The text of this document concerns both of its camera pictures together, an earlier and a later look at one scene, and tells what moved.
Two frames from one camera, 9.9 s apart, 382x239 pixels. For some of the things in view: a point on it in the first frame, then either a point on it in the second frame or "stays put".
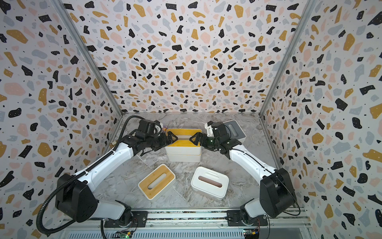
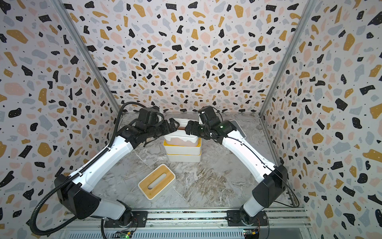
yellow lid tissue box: (154, 185) stays put
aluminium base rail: (187, 225) stays put
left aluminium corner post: (89, 54) stays put
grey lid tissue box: (235, 131) stays put
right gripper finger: (195, 138) to (189, 127)
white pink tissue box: (210, 182) to (180, 137)
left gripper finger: (171, 137) to (172, 122)
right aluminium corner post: (309, 8) stays put
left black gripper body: (156, 142) to (160, 129)
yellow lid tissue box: (183, 146) stays put
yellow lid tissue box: (184, 157) stays put
